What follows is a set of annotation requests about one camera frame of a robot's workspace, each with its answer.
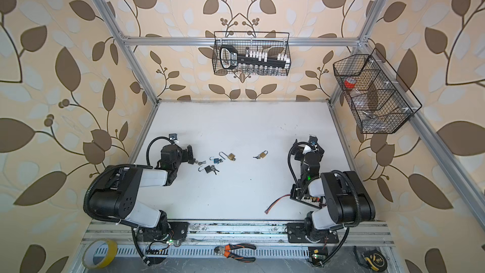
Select brass padlock long shackle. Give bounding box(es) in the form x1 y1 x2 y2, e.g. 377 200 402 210
219 152 236 161

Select brass padlock with key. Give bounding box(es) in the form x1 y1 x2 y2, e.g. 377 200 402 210
254 150 268 159

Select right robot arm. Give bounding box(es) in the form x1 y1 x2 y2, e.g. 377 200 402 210
286 136 376 243

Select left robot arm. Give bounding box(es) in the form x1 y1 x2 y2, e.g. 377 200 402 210
83 135 195 243

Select black padlock with keys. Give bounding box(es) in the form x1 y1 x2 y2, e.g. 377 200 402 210
198 165 219 175

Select blue small padlock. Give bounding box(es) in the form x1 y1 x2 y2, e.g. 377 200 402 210
210 157 224 164

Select black connector board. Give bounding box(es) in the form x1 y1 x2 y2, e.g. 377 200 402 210
289 184 327 209

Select red cap bottle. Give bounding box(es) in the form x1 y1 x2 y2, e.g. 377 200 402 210
344 77 357 91

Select orange black pliers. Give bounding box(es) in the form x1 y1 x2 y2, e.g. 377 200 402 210
213 242 258 263

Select socket set black holder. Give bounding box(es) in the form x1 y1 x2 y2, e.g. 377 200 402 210
219 45 291 72

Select yellow black tape measure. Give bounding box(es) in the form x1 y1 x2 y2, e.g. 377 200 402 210
353 246 388 272

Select yellow tape roll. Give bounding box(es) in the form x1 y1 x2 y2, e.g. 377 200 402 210
82 239 118 269

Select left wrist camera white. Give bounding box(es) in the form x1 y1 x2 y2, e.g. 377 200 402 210
169 133 178 142

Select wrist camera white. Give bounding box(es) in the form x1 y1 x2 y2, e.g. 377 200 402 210
308 135 318 149
169 133 178 142

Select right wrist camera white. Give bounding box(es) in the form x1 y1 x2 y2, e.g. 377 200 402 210
308 135 318 149

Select red black wire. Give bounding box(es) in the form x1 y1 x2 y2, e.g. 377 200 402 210
264 194 292 215

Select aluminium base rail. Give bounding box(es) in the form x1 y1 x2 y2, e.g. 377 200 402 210
139 220 395 259

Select black wire basket right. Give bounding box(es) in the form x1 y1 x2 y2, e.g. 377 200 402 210
333 48 422 134

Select black wire basket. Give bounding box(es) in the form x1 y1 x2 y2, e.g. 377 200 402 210
333 48 422 134
212 30 292 77

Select black wire basket back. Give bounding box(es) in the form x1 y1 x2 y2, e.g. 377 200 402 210
212 30 292 77

